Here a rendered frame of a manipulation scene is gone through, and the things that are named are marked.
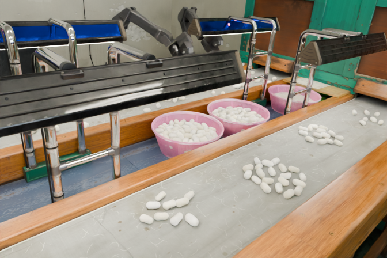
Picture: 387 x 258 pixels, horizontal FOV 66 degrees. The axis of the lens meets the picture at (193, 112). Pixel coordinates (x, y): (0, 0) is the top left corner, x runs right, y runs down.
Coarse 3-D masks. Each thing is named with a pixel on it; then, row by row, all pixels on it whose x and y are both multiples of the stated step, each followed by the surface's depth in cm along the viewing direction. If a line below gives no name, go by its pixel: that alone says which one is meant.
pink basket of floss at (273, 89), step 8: (272, 88) 163; (280, 88) 166; (288, 88) 166; (304, 88) 163; (272, 96) 151; (312, 96) 159; (320, 96) 152; (272, 104) 155; (280, 104) 148; (296, 104) 144; (280, 112) 151
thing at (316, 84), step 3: (300, 78) 177; (303, 78) 177; (306, 78) 178; (297, 81) 171; (300, 81) 171; (303, 81) 172; (306, 81) 172; (315, 81) 173; (303, 84) 166; (306, 84) 167; (315, 84) 168; (318, 84) 168; (321, 84) 169; (324, 84) 169; (312, 87) 162; (315, 87) 163; (318, 87) 163; (321, 87) 164
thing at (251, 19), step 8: (232, 16) 142; (256, 24) 134; (272, 24) 143; (256, 32) 135; (272, 32) 144; (272, 40) 145; (272, 48) 147; (248, 56) 139; (248, 64) 140; (248, 72) 141; (264, 72) 152; (248, 80) 143; (264, 80) 153; (248, 88) 145; (264, 88) 155; (264, 96) 157; (240, 104) 148; (264, 104) 160
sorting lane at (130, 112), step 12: (252, 84) 173; (192, 96) 147; (204, 96) 148; (132, 108) 128; (144, 108) 129; (156, 108) 130; (84, 120) 114; (96, 120) 115; (108, 120) 116; (36, 132) 103; (60, 132) 104; (0, 144) 94; (12, 144) 95
